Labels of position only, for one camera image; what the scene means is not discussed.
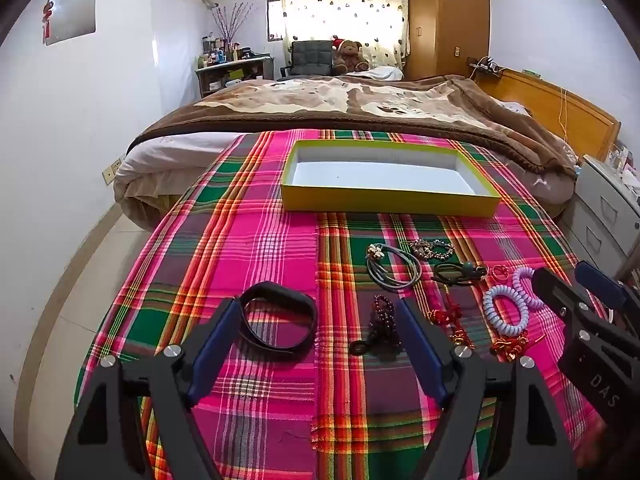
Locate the wooden wardrobe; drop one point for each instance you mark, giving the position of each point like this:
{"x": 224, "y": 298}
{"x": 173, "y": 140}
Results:
{"x": 445, "y": 20}

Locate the power strip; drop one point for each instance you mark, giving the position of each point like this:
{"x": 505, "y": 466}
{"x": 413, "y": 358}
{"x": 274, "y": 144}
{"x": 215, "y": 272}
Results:
{"x": 485, "y": 65}

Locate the wooden desk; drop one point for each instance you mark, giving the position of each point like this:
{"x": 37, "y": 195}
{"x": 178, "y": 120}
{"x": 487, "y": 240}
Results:
{"x": 235, "y": 75}

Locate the wall poster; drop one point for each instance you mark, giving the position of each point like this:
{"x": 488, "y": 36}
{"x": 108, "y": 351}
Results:
{"x": 70, "y": 12}

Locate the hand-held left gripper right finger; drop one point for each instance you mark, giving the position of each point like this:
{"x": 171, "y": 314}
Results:
{"x": 420, "y": 340}

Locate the wooden headboard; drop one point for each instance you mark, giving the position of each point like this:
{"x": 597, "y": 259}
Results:
{"x": 545, "y": 105}

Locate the white pillow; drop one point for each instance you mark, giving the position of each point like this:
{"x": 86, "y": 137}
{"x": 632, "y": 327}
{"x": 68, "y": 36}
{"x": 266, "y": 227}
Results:
{"x": 387, "y": 72}

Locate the group of toiletry bottles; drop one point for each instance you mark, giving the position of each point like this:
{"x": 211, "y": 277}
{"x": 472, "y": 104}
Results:
{"x": 220, "y": 52}

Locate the bed with white sheet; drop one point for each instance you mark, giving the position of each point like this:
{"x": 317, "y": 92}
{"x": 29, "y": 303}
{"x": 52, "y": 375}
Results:
{"x": 155, "y": 170}

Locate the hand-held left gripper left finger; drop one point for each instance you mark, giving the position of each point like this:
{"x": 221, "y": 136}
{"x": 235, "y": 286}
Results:
{"x": 222, "y": 335}

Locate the small boxes pile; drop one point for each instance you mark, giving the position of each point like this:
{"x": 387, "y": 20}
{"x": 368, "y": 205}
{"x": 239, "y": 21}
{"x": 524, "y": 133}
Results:
{"x": 622, "y": 157}

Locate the brown teddy bear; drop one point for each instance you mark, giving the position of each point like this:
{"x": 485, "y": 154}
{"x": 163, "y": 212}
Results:
{"x": 350, "y": 57}

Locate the purple flower branches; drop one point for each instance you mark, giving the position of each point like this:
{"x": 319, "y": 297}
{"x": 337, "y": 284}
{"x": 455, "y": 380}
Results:
{"x": 232, "y": 22}

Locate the black wristband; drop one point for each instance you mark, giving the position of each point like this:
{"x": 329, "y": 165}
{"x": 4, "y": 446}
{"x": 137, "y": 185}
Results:
{"x": 306, "y": 310}

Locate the grey nightstand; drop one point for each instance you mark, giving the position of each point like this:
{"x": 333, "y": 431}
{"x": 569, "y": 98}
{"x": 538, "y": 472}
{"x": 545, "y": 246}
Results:
{"x": 600, "y": 200}

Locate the yellow cardboard box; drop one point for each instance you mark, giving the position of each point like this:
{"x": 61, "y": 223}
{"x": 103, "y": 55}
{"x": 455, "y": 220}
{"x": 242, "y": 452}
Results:
{"x": 380, "y": 200}

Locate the wall socket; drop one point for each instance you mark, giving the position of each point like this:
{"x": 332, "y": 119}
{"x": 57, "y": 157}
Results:
{"x": 111, "y": 170}

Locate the pink plaid cloth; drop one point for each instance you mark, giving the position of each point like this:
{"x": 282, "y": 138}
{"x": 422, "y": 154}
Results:
{"x": 250, "y": 240}

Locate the red knot charm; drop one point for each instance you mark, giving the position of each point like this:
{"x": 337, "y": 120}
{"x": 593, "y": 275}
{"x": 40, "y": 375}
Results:
{"x": 510, "y": 347}
{"x": 447, "y": 317}

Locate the patterned curtain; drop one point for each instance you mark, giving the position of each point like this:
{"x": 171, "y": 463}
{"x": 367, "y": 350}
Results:
{"x": 345, "y": 5}

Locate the dark grey chair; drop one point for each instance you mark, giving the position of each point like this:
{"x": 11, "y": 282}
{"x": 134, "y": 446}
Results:
{"x": 310, "y": 57}

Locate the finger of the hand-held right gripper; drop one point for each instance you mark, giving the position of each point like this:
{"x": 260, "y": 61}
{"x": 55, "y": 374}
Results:
{"x": 597, "y": 280}
{"x": 562, "y": 295}

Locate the brown plush blanket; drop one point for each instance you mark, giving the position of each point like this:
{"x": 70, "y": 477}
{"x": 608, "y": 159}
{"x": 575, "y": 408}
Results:
{"x": 400, "y": 110}

